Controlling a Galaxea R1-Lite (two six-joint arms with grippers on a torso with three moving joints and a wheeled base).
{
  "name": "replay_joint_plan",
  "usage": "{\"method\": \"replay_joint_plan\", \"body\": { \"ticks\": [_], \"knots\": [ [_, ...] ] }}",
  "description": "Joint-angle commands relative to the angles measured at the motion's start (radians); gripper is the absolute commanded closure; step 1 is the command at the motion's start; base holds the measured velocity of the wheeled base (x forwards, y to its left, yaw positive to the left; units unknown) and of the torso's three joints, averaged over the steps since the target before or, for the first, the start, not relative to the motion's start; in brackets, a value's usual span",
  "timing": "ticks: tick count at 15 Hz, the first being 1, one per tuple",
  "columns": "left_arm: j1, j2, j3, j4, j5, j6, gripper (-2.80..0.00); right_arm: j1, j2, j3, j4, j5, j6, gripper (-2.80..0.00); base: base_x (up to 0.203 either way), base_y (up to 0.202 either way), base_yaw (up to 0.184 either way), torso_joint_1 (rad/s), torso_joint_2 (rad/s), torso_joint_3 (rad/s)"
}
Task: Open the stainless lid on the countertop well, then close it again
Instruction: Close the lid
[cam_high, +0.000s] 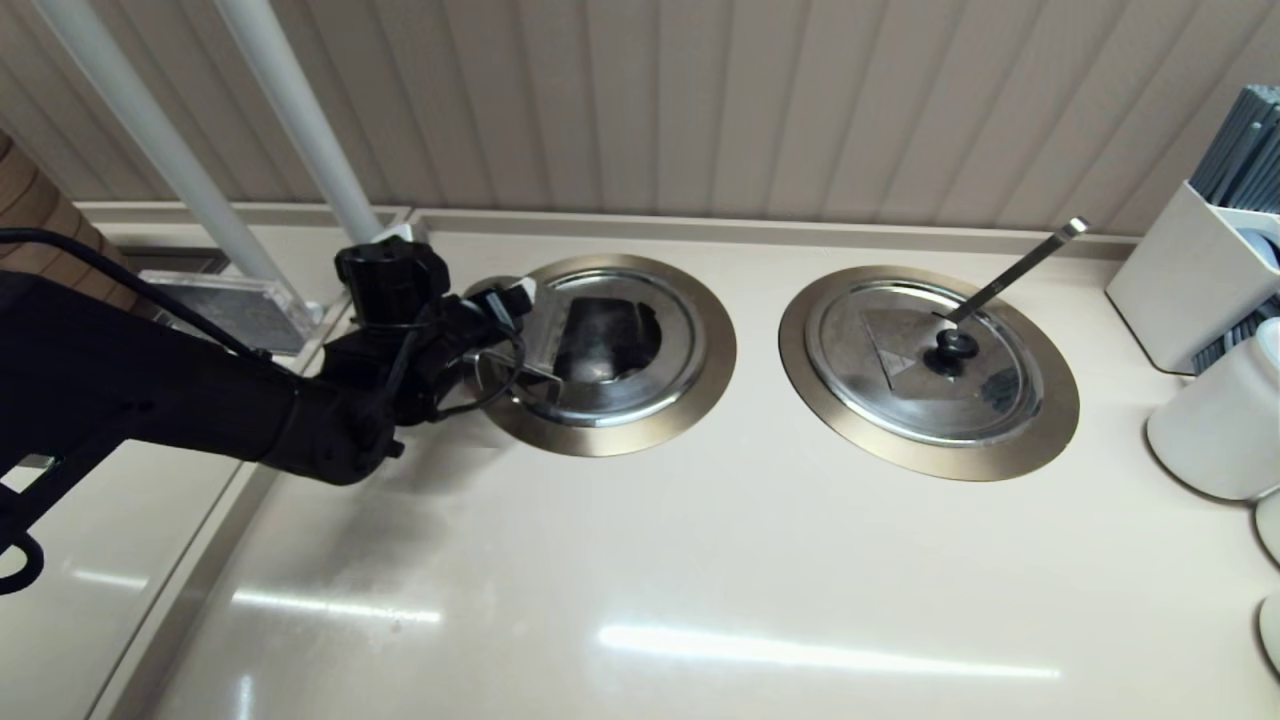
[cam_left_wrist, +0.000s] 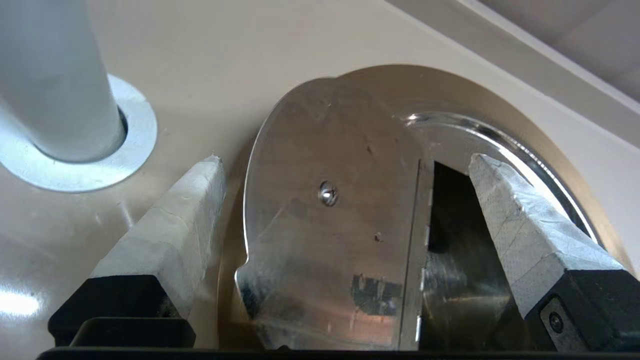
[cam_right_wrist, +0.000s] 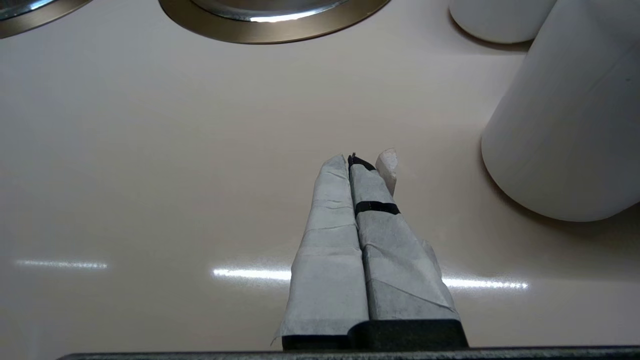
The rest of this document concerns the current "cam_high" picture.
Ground dark steel steamer tray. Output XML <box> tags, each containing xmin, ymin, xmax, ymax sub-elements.
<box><xmin>120</xmin><ymin>248</ymin><xmax>231</xmax><ymax>276</ymax></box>

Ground bronze well rim ring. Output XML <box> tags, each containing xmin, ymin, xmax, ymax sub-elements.
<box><xmin>468</xmin><ymin>253</ymin><xmax>739</xmax><ymax>458</ymax></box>
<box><xmin>779</xmin><ymin>265</ymin><xmax>1082</xmax><ymax>483</ymax></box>

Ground grey chopsticks bundle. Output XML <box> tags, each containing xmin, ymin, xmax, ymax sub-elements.
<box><xmin>1188</xmin><ymin>84</ymin><xmax>1280</xmax><ymax>216</ymax></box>

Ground steel ladle straight handle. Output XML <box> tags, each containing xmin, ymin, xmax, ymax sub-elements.
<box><xmin>945</xmin><ymin>217</ymin><xmax>1091</xmax><ymax>326</ymax></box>

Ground white slanted pole with flange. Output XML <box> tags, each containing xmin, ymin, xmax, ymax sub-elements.
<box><xmin>215</xmin><ymin>0</ymin><xmax>386</xmax><ymax>241</ymax></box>

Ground steel ladle hooked handle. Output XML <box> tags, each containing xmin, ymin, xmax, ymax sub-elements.
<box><xmin>476</xmin><ymin>345</ymin><xmax>563</xmax><ymax>389</ymax></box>

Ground white utensil holder box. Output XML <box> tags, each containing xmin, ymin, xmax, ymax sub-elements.
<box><xmin>1105</xmin><ymin>180</ymin><xmax>1280</xmax><ymax>376</ymax></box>

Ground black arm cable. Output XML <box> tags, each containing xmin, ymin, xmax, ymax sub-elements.
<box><xmin>0</xmin><ymin>228</ymin><xmax>271</xmax><ymax>361</ymax></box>

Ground clear acrylic sign block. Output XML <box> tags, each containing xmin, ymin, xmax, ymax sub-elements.
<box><xmin>140</xmin><ymin>270</ymin><xmax>321</xmax><ymax>356</ymax></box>

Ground white ceramic jar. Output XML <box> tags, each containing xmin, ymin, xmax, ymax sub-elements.
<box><xmin>1146</xmin><ymin>318</ymin><xmax>1280</xmax><ymax>501</ymax></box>

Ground steel hinged lid black knob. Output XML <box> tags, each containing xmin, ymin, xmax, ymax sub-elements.
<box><xmin>505</xmin><ymin>268</ymin><xmax>711</xmax><ymax>426</ymax></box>
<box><xmin>806</xmin><ymin>282</ymin><xmax>1047</xmax><ymax>448</ymax></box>

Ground bamboo steamer stack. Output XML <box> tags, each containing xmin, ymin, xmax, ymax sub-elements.
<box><xmin>0</xmin><ymin>130</ymin><xmax>161</xmax><ymax>321</ymax></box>

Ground white blue-rimmed dish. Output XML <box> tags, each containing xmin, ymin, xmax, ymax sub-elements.
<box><xmin>1232</xmin><ymin>230</ymin><xmax>1280</xmax><ymax>276</ymax></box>

